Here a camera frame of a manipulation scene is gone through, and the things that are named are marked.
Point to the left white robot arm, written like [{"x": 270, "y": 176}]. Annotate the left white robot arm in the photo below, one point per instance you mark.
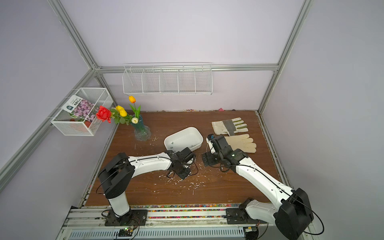
[{"x": 116, "y": 175}]

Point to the grey striped work glove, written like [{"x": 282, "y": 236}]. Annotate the grey striped work glove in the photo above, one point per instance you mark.
[{"x": 230, "y": 127}]

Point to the white plastic storage box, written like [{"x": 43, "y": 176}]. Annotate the white plastic storage box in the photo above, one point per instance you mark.
[{"x": 188, "y": 138}]

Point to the beige canvas work glove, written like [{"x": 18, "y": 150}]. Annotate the beige canvas work glove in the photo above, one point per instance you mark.
[{"x": 242, "y": 142}]

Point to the glass vase with flowers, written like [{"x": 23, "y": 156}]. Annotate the glass vase with flowers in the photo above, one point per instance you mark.
[{"x": 121, "y": 117}]

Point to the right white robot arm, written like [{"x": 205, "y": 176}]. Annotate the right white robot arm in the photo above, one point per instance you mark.
[{"x": 290, "y": 210}]

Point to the purple potted flowers with card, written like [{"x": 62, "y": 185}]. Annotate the purple potted flowers with card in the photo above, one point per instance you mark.
[{"x": 80, "y": 110}]

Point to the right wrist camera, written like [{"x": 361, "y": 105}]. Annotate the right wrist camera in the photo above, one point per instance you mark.
[{"x": 212, "y": 143}]

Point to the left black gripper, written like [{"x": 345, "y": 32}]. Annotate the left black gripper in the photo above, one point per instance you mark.
[{"x": 183, "y": 175}]

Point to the long white wire shelf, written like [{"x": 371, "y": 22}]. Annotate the long white wire shelf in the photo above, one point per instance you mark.
[{"x": 168, "y": 79}]

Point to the small white wire basket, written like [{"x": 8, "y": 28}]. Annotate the small white wire basket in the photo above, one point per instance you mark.
[{"x": 97, "y": 96}]

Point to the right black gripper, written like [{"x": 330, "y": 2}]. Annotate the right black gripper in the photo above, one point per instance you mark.
[{"x": 209, "y": 161}]

